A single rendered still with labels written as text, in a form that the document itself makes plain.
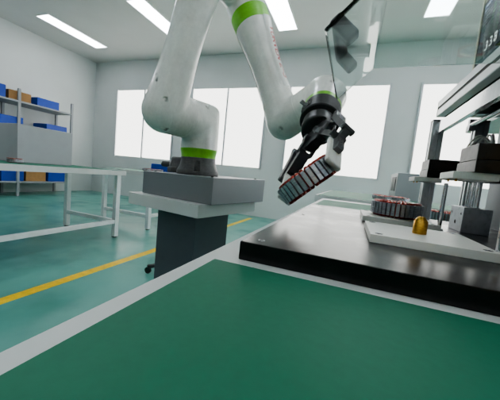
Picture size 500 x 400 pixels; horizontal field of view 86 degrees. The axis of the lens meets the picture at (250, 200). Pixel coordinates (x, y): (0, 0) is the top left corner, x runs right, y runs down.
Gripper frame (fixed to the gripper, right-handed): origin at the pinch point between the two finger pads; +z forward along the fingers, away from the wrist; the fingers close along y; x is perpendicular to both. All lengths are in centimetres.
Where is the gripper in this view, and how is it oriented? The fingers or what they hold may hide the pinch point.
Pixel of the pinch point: (307, 178)
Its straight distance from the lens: 48.5
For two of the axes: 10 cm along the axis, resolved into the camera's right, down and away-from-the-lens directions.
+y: 5.5, -4.7, -6.9
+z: -2.8, 6.7, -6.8
